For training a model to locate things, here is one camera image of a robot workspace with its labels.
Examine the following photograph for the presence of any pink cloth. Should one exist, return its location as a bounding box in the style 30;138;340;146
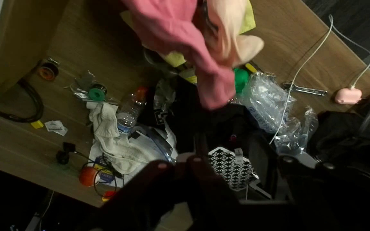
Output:
122;0;236;112

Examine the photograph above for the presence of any green round plastic object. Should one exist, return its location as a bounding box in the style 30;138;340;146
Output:
233;67;251;95

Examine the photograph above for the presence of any white crumpled cloth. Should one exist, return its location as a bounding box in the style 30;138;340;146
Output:
84;100;179;183

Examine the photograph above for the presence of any clear bluish plastic bag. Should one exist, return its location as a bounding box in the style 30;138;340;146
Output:
131;126;179;164

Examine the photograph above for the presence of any red flat object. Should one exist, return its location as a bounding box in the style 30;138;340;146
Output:
100;187;119;203

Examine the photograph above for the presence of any white perforated tray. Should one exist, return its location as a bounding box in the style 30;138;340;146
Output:
206;145;260;192

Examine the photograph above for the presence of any black cable loop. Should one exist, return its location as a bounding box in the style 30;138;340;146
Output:
0;78;46;124

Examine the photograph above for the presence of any yellow cloth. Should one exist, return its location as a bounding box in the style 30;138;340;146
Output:
119;0;258;86

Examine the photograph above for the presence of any orange tape roll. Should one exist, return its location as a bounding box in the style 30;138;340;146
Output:
36;61;60;82

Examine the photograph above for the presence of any orange round object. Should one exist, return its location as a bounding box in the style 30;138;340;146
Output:
78;164;100;189

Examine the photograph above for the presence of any green tape roll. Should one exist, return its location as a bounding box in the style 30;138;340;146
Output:
86;82;108;103

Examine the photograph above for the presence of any brown cardboard box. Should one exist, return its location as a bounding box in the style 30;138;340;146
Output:
0;0;68;110

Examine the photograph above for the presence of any silver metal tool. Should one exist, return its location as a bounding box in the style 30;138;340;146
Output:
284;82;330;97

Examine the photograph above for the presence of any small black gadget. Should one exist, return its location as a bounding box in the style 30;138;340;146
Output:
55;141;78;165

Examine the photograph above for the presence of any yellow sticky note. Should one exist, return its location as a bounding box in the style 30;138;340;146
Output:
29;119;45;131

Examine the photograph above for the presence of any black fabric bag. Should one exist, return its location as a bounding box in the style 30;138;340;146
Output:
308;110;370;181

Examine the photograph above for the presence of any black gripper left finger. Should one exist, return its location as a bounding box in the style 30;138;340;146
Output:
81;129;212;231

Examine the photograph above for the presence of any clear plastic bubble wrap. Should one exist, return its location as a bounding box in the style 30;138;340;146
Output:
235;70;320;156

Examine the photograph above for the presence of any peach cloth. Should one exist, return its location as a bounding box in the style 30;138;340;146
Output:
201;0;266;68

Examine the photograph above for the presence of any small pink object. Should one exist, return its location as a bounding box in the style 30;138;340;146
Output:
332;85;363;106

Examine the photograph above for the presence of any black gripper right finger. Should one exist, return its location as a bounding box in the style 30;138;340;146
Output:
200;129;370;231

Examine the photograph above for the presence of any small white paper piece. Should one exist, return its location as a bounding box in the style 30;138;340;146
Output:
43;119;69;137

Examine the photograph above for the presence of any thin white cable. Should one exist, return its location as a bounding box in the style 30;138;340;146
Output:
267;13;370;146

